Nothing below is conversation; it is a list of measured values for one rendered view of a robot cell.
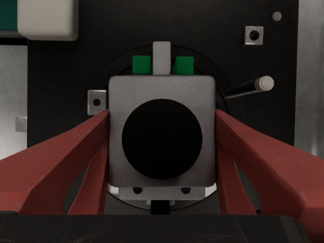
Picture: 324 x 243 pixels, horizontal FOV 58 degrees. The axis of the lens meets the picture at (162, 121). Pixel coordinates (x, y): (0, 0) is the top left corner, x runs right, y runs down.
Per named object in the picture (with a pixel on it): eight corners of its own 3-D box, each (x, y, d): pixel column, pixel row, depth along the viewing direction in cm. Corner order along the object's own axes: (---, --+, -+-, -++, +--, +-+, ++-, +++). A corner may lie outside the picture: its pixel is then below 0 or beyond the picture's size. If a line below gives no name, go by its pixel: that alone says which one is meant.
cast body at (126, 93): (198, 189, 18) (222, 227, 11) (125, 189, 18) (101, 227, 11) (197, 50, 18) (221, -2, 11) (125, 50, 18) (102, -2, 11)
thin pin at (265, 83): (234, 98, 24) (274, 90, 15) (224, 98, 24) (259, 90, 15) (234, 88, 24) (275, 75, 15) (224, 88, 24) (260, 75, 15)
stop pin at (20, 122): (45, 129, 30) (28, 132, 26) (33, 129, 30) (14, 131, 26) (45, 116, 30) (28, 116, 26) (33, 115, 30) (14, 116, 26)
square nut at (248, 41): (259, 47, 26) (263, 45, 25) (241, 47, 26) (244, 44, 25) (260, 29, 26) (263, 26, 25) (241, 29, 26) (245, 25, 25)
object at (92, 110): (109, 115, 24) (106, 115, 22) (91, 114, 24) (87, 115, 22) (110, 90, 24) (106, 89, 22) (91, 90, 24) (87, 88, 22)
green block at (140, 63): (152, 82, 24) (150, 74, 19) (138, 81, 24) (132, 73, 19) (153, 67, 24) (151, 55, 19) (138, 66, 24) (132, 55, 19)
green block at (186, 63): (186, 82, 24) (194, 74, 19) (172, 82, 24) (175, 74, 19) (187, 68, 24) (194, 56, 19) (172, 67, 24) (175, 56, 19)
